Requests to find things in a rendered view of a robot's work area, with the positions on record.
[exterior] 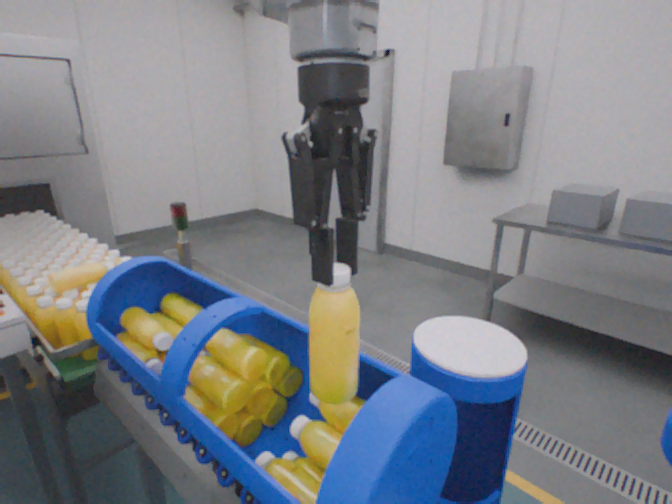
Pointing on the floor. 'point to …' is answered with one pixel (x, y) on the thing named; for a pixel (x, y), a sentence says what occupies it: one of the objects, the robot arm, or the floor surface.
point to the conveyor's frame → (48, 382)
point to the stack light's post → (184, 254)
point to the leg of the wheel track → (154, 491)
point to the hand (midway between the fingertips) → (334, 251)
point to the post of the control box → (30, 428)
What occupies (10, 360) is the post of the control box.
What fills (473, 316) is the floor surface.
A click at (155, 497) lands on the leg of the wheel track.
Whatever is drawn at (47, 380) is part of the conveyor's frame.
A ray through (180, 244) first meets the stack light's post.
